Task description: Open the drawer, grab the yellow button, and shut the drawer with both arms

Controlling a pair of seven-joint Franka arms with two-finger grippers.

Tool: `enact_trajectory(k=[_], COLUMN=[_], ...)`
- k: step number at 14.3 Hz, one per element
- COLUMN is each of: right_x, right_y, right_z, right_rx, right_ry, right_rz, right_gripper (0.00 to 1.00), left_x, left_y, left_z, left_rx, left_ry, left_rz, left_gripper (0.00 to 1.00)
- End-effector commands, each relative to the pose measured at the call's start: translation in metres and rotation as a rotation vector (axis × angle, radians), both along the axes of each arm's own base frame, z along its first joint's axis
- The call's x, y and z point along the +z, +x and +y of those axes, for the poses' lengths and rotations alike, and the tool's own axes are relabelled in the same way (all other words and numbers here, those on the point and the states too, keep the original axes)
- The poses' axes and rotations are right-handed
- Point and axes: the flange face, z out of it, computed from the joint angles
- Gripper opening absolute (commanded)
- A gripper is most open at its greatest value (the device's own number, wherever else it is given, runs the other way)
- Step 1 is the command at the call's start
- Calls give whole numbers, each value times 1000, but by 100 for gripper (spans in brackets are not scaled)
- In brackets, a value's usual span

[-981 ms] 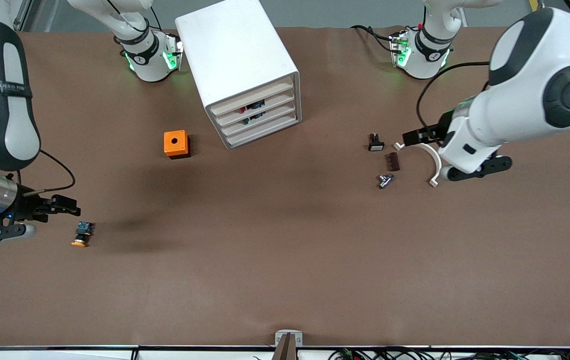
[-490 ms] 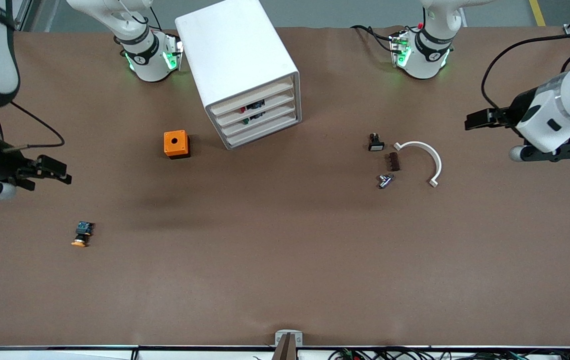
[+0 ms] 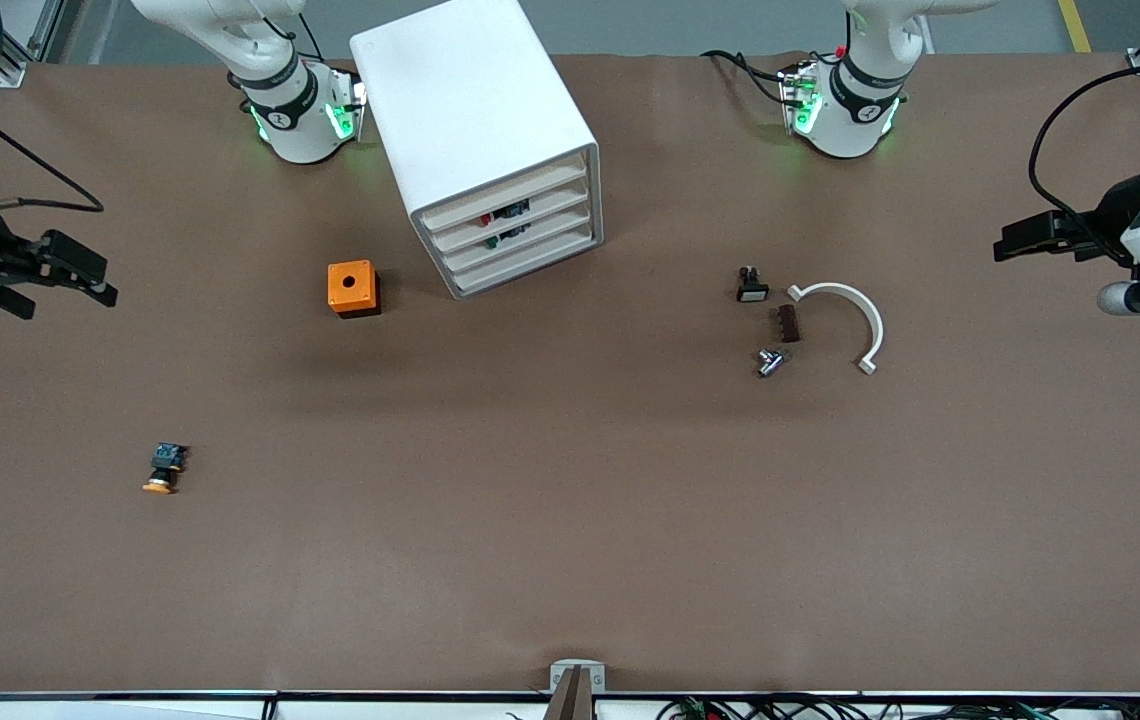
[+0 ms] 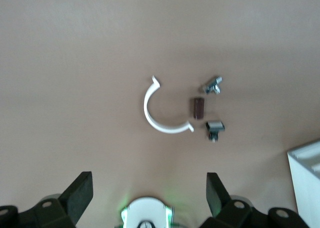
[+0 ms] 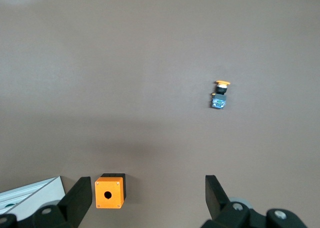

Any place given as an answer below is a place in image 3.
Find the grey metal bracket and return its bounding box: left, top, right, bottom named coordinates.
left=550, top=660, right=607, bottom=720

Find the white table edge rail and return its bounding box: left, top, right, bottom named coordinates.
left=0, top=690, right=1140, bottom=720

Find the orange mushroom push button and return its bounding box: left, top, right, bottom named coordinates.
left=142, top=442, right=191, bottom=495

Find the black right arm base cable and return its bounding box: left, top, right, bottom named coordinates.
left=260, top=15, right=328, bottom=66

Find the tangled cable bundle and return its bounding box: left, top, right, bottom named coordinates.
left=655, top=693, right=1140, bottom=720

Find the orange button enclosure box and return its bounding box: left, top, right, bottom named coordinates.
left=326, top=260, right=382, bottom=319

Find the white curved plastic bracket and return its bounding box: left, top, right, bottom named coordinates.
left=787, top=282, right=885, bottom=376

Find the black arm base cable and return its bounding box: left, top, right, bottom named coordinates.
left=260, top=15, right=328, bottom=66
left=700, top=48, right=793, bottom=101

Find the black left arm base cable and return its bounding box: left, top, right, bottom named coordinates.
left=700, top=48, right=793, bottom=101

